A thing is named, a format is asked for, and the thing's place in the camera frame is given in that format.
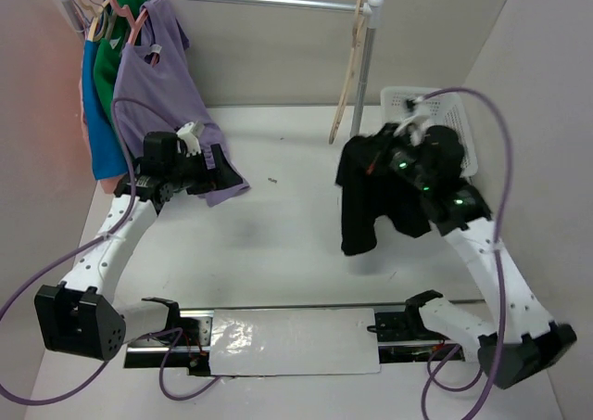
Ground purple t shirt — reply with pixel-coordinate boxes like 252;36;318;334
114;0;249;207

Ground beige hanger on rack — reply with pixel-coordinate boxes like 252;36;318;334
76;0;112;43

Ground pink hanger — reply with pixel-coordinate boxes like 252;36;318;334
101;0;156;68

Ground black t shirt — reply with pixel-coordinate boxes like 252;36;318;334
335;133;452;257

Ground blue t shirt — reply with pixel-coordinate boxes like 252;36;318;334
82;40;127;181

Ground beige wooden hanger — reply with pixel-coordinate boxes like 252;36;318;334
328;0;365;145

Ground white plastic basket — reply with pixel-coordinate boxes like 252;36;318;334
380;86;478;178

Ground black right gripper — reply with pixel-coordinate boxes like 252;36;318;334
346;122;434;191

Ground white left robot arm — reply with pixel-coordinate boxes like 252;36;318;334
34;122;214;362

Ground white base cover plate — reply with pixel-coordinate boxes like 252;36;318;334
208;308;381;376

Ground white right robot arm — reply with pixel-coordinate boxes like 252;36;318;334
369;123;577;389

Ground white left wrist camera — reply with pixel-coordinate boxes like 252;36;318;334
177;121;205;157

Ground silver clothes rack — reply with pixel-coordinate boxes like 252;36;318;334
45;0;385;138

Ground green t shirt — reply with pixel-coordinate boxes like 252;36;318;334
93;14;130;124

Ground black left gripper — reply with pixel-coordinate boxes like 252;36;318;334
166;144;242;196

